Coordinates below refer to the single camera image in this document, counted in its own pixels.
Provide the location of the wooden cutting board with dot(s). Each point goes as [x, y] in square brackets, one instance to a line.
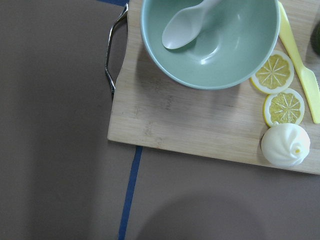
[150, 109]

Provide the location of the green bowl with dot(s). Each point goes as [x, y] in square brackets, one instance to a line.
[237, 38]

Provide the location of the lemon slice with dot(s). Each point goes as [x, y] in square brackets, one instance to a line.
[284, 107]
[276, 75]

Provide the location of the white plastic spoon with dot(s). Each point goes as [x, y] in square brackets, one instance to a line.
[186, 25]

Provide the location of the yellow plastic knife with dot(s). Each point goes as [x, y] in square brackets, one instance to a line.
[306, 76]

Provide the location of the upper lemon slice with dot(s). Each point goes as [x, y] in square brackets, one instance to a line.
[276, 75]

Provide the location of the green avocado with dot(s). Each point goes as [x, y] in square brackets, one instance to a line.
[315, 39]

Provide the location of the lower lemon slice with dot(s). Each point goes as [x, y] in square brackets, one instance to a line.
[284, 107]

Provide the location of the metal board handle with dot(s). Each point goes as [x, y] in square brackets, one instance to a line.
[121, 17]

